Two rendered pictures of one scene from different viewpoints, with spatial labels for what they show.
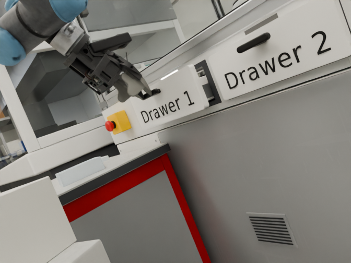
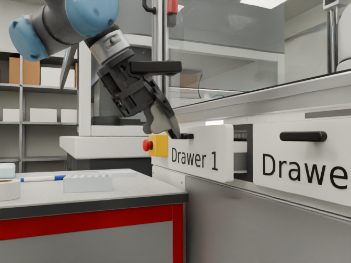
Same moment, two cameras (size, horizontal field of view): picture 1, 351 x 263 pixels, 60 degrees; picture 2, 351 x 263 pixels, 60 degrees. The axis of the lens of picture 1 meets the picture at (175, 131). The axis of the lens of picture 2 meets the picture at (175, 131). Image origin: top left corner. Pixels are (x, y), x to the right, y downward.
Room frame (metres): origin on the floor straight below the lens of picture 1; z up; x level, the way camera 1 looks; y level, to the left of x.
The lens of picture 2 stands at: (0.14, -0.14, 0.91)
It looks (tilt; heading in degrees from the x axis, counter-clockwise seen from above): 1 degrees up; 15
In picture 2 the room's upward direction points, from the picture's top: straight up
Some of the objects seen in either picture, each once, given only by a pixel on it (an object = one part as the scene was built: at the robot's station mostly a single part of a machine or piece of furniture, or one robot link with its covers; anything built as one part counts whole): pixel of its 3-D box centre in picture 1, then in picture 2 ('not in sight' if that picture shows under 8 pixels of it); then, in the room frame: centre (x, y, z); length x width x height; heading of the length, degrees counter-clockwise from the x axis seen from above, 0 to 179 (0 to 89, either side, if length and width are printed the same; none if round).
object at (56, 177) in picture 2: not in sight; (44, 178); (0.98, 0.52, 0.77); 0.14 x 0.02 x 0.02; 133
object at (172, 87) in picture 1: (164, 102); (195, 150); (0.83, 0.00, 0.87); 0.29 x 0.02 x 0.11; 38
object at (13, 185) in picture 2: not in sight; (3, 189); (0.73, 0.43, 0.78); 0.07 x 0.07 x 0.04
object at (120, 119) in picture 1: (118, 122); (157, 145); (1.10, 0.18, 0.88); 0.07 x 0.05 x 0.07; 38
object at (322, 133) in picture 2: (256, 42); (308, 136); (0.59, -0.21, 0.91); 0.07 x 0.04 x 0.01; 38
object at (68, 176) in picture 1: (80, 171); (89, 182); (0.89, 0.30, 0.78); 0.12 x 0.08 x 0.04; 118
